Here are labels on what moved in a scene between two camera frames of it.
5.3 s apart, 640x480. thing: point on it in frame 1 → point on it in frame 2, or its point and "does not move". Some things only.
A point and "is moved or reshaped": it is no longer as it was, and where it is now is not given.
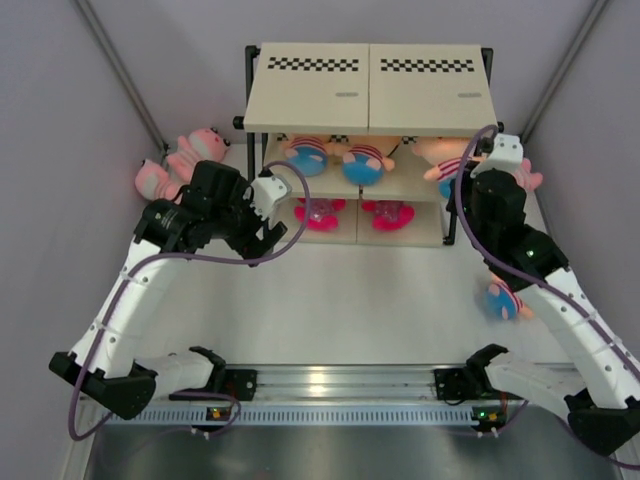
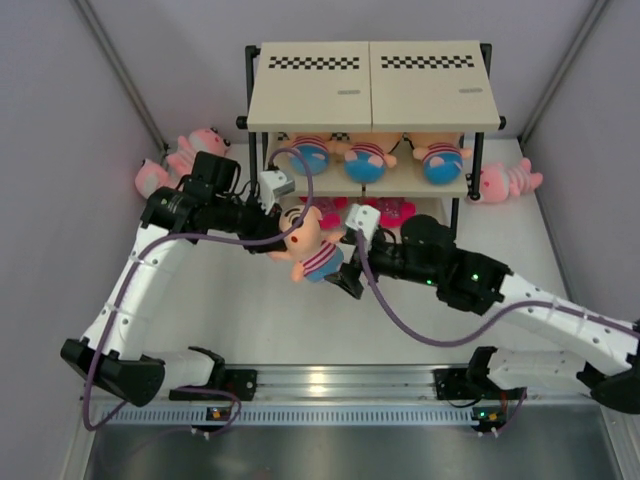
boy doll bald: (504, 304) is moved or reshaped
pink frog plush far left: (153, 183) does not move
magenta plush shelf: (323, 213) does not move
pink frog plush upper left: (206, 144) does not move
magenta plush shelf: (389, 215) does not move
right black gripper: (468, 181) → (349, 278)
